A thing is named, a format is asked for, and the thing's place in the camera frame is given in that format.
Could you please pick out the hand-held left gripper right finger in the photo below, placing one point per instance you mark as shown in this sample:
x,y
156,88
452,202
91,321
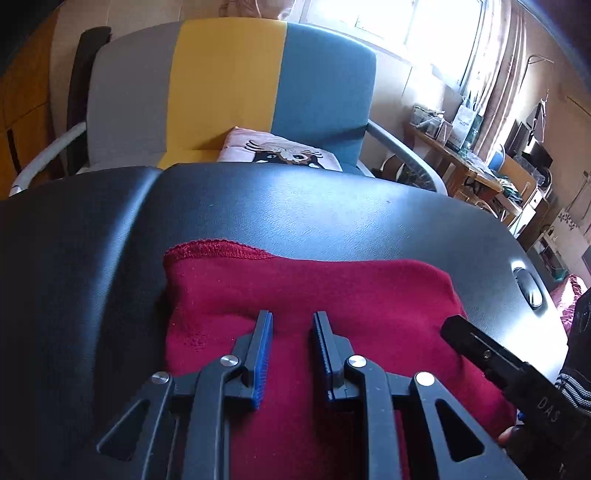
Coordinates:
x,y
322,355

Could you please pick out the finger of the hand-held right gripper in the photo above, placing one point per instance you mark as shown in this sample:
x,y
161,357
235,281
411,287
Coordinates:
x,y
471,339

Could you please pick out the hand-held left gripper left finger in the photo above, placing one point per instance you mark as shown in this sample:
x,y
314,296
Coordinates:
x,y
262,360

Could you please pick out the red embroidered sweater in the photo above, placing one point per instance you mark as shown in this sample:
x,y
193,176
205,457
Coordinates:
x,y
351,290

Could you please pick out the person's right hand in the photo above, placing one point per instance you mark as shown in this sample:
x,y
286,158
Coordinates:
x,y
506,434

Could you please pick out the pink bedding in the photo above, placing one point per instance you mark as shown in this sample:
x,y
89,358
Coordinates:
x,y
570,295

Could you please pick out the cluttered wooden desk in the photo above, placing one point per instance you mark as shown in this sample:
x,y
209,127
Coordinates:
x,y
466,166

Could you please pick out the white printed cushion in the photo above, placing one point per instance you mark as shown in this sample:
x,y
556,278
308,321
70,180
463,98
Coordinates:
x,y
258,147

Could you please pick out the beige curtain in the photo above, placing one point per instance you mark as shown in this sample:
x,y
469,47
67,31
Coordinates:
x,y
498,74

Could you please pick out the grey yellow blue armchair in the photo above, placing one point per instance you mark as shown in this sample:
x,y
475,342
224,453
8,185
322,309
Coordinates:
x,y
217,87

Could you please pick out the wooden wardrobe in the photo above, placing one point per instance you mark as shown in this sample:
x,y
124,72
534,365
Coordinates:
x,y
23,115

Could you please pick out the pink starfish print cloth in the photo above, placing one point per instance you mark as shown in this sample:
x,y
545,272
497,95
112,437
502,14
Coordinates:
x,y
258,9

